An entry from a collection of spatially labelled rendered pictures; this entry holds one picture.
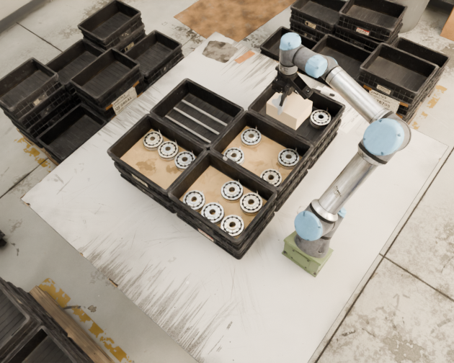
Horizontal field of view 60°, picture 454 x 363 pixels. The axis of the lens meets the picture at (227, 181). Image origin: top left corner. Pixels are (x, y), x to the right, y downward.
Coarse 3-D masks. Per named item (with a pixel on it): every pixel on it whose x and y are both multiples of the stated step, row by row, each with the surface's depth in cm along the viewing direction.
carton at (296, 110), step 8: (272, 96) 174; (288, 96) 174; (296, 96) 173; (272, 104) 172; (288, 104) 171; (296, 104) 171; (304, 104) 170; (272, 112) 175; (288, 112) 169; (296, 112) 168; (304, 112) 170; (280, 120) 175; (288, 120) 171; (296, 120) 168; (296, 128) 173
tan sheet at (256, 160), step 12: (240, 144) 198; (264, 144) 197; (276, 144) 196; (252, 156) 194; (264, 156) 193; (276, 156) 193; (300, 156) 192; (252, 168) 190; (264, 168) 190; (276, 168) 189
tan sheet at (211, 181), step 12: (204, 180) 188; (216, 180) 188; (228, 180) 187; (204, 192) 185; (216, 192) 184; (252, 192) 183; (228, 204) 181; (252, 204) 180; (264, 204) 180; (240, 216) 177; (252, 216) 177
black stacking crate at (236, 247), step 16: (208, 160) 189; (192, 176) 184; (240, 176) 182; (176, 192) 178; (256, 192) 183; (272, 192) 172; (176, 208) 182; (272, 208) 179; (256, 224) 170; (224, 240) 172
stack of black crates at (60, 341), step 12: (36, 336) 192; (48, 336) 200; (60, 336) 200; (24, 348) 189; (36, 348) 197; (48, 348) 197; (60, 348) 186; (72, 348) 202; (12, 360) 187; (24, 360) 194; (36, 360) 194; (48, 360) 194; (60, 360) 193; (72, 360) 183; (84, 360) 200
